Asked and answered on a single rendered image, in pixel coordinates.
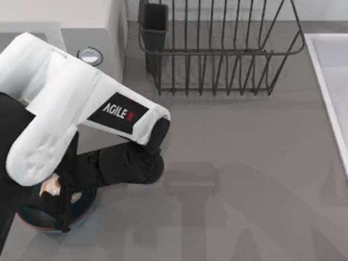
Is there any black cutlery holder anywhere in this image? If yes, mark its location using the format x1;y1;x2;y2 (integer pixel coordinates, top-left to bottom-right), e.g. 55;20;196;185
138;0;170;74

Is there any dark wire dish rack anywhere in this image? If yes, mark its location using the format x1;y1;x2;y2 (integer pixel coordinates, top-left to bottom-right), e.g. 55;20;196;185
138;0;306;97

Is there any white sink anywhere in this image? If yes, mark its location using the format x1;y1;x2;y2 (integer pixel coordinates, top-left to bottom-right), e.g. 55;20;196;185
303;33;348;181

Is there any pale grey block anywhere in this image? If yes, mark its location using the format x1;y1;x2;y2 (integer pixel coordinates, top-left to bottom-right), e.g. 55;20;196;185
0;0;129;82

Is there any dark blue bowl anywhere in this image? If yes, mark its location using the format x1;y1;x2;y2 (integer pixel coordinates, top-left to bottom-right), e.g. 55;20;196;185
16;184;98;235

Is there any round silver knob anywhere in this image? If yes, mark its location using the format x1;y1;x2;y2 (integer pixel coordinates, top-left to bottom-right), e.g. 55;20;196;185
77;46;104;66

